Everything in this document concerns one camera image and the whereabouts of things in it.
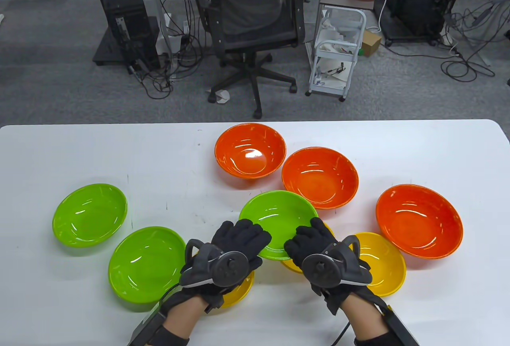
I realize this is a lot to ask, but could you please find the person's left hand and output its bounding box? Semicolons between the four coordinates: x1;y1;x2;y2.
175;219;273;303

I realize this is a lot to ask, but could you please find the person's right hand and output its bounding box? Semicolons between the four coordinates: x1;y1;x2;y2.
284;217;379;305

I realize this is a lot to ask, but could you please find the yellow plastic bowl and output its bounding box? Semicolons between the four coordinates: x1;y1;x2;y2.
221;270;255;309
353;232;407;297
279;222;335;275

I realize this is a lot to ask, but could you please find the green plastic bowl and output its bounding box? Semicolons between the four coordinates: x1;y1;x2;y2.
108;226;188;303
238;190;319;261
52;183;129;248

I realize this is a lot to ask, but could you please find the orange plastic bowl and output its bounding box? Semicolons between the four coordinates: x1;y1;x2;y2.
214;123;287;179
281;147;359;210
375;184;464;260

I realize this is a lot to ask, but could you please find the person's right forearm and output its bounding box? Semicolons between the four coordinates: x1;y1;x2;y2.
342;292;393;346

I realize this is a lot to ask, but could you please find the black forearm sensor box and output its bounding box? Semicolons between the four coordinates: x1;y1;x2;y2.
381;304;421;346
127;302;168;346

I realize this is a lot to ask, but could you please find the person's left forearm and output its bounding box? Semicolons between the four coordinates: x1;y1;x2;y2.
161;296;208;346

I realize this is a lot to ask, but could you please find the grey and white controller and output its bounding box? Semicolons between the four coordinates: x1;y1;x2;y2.
301;234;373;289
179;239;255;287

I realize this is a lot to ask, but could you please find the crumpled white paper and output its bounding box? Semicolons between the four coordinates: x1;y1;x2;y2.
207;89;231;104

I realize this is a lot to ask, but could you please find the white three-tier trolley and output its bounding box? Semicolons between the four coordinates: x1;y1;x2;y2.
306;6;367;102

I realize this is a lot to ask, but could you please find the black mesh office chair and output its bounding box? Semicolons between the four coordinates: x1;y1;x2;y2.
190;0;309;120

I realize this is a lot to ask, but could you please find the cardboard box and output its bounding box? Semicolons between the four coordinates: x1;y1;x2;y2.
361;30;382;58

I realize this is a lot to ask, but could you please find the white plastic bag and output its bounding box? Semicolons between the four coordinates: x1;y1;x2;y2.
321;17;359;45

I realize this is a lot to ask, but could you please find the black computer tower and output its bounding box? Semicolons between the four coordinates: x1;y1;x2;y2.
92;0;162;75

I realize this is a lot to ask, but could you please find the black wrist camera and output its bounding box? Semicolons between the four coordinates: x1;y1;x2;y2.
204;292;224;315
325;292;347;316

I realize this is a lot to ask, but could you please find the black forearm strap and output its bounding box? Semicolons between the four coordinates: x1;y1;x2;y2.
149;324;191;346
354;332;393;346

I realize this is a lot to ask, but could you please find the tangle of black cables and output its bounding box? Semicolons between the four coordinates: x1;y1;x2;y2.
127;0;206;100
440;0;510;83

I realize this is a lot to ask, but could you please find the white power cable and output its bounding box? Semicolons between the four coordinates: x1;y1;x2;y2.
377;0;389;32

